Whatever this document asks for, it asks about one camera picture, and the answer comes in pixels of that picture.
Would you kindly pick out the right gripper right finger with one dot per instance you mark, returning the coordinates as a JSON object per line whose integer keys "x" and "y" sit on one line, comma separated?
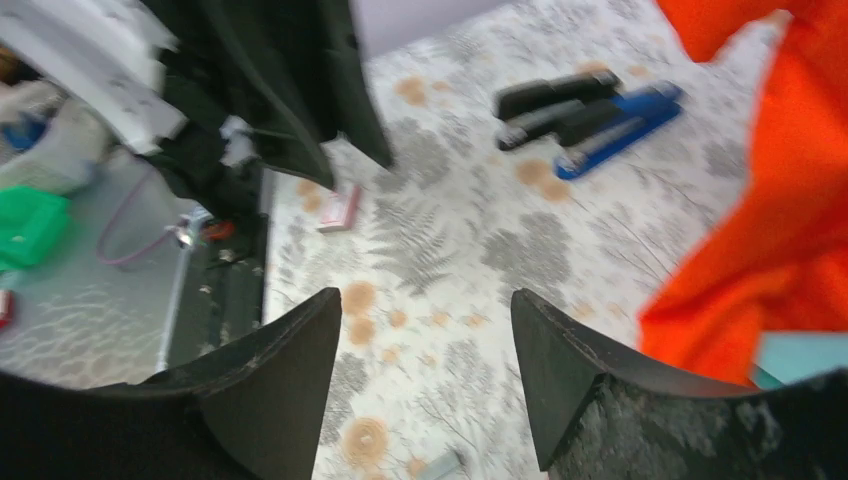
{"x": 599, "y": 409}

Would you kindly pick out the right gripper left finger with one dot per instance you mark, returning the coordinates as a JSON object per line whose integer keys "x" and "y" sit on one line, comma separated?
{"x": 252, "y": 409}

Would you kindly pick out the blue stapler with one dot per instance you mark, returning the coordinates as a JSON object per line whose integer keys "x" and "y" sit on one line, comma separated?
{"x": 602, "y": 129}

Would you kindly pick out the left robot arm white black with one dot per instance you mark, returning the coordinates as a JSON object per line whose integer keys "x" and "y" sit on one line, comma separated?
{"x": 207, "y": 91}

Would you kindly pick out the teal t-shirt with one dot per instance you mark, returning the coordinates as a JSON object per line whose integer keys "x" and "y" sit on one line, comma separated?
{"x": 788, "y": 357}

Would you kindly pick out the red staple box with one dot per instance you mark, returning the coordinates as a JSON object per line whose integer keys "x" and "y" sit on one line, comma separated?
{"x": 341, "y": 210}
{"x": 7, "y": 308}

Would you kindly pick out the orange t-shirt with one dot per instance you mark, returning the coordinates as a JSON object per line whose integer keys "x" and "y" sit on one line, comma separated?
{"x": 778, "y": 262}

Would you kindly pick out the floral table mat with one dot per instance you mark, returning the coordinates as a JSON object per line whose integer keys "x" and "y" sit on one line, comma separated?
{"x": 426, "y": 361}

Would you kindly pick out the green plastic bin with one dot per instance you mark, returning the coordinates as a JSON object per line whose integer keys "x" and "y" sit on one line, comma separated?
{"x": 32, "y": 224}

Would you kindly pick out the white plastic basket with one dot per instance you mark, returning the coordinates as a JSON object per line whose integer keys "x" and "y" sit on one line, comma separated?
{"x": 49, "y": 141}

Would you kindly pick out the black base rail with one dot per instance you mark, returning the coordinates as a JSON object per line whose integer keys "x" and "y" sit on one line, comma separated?
{"x": 218, "y": 291}

